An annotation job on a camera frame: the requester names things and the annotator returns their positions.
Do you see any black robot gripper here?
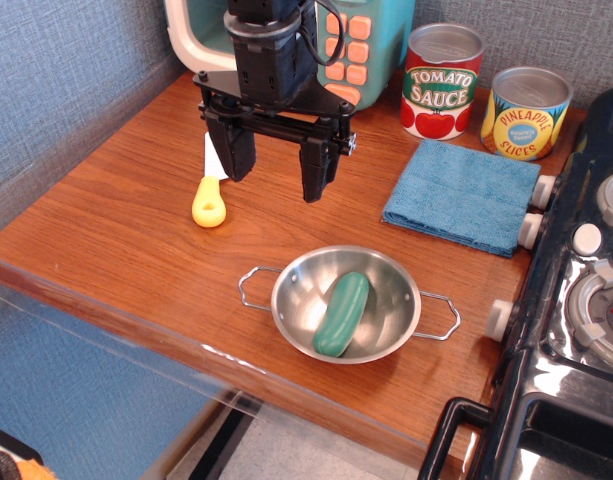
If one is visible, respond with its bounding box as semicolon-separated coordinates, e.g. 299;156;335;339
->
194;6;356;203

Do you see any yellow handled toy knife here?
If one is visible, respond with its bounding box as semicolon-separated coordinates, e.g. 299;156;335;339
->
191;133;228;228

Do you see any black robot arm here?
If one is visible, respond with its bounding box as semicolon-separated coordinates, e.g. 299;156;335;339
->
194;1;356;203

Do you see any teal toy microwave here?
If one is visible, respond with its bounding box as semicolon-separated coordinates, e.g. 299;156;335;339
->
163;0;416;110

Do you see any tomato sauce can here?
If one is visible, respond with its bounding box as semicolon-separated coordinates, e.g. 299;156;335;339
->
400;23;485;140

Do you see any green toy cucumber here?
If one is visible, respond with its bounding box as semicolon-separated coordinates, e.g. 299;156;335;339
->
313;272;370;358

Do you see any blue folded cloth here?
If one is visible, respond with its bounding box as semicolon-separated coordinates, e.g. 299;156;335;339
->
382;140;540;258

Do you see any pineapple slices can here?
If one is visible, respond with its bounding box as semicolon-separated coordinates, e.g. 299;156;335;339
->
480;66;573;161

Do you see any black toy stove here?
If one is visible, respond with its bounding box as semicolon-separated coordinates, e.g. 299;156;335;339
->
419;88;613;479

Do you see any orange fuzzy object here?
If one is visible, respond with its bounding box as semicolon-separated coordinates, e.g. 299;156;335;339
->
0;430;57;480

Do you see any steel bowl with wire handles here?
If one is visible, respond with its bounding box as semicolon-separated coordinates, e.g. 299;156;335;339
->
238;245;462;365

